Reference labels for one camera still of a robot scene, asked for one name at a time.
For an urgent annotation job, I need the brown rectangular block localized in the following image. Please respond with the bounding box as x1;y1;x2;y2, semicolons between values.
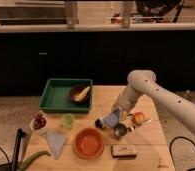
111;144;137;158

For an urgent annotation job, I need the green cucumber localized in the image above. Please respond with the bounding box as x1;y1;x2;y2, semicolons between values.
19;151;51;171

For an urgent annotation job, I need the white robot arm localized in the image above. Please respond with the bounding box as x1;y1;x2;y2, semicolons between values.
95;70;195;135

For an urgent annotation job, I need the black stand pole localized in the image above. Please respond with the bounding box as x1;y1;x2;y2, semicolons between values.
11;129;26;171

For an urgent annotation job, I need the white bowl with red fruit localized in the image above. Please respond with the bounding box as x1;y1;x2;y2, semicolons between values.
30;113;48;135

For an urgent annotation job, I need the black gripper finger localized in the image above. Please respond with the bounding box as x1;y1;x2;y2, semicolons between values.
95;119;103;129

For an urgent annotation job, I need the red yellow apple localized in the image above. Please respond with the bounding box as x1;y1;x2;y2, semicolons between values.
132;112;145;125

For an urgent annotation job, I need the blue grey sponge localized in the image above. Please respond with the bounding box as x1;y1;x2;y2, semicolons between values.
103;113;114;128

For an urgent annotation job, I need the red orange bowl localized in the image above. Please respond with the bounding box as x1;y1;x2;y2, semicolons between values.
72;127;104;159

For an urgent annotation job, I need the metal cup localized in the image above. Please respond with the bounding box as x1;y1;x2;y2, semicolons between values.
113;123;127;139

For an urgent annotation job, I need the black cable right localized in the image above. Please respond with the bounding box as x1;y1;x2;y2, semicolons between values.
168;135;195;171

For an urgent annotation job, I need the green plastic tray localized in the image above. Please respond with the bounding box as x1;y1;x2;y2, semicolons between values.
39;78;93;113

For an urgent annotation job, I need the green plastic cup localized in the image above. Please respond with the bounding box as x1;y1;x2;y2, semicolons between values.
61;113;75;130

